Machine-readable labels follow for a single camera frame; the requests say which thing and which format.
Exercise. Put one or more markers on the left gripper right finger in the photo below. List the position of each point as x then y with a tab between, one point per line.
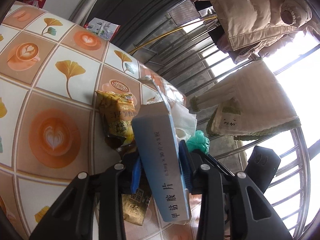
230	201

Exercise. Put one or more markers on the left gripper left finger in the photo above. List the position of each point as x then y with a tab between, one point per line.
71	215

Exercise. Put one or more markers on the gold coffee packet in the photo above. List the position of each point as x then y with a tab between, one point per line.
135	205

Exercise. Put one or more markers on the white tissue paper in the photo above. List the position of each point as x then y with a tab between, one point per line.
184	122

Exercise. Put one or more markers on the light blue medicine box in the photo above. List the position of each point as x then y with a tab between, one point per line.
157	145

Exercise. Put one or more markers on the yellow snack packet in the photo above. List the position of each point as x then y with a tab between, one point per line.
117	112

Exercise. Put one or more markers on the beige knit sweater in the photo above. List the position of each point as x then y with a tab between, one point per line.
251	104

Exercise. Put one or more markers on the green plastic bag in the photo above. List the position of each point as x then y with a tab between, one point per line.
198	142

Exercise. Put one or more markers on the patterned vinyl tablecloth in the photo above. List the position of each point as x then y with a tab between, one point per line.
51	128

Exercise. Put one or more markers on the metal window bars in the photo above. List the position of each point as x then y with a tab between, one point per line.
300	166

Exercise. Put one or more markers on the beige puffer jacket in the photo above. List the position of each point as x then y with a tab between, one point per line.
258	26

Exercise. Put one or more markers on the yellow broom stick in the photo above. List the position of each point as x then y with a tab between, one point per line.
171	32

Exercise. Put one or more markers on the red white carton box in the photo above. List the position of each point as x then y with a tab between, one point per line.
104	29

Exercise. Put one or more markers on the black door panel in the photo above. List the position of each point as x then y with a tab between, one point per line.
133	16

